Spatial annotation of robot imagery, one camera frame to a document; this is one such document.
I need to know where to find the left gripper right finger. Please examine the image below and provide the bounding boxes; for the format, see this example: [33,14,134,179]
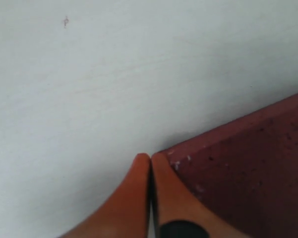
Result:
[151,153,249,238]

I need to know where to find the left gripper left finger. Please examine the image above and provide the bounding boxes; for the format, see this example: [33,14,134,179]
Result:
[62,153,151,238]

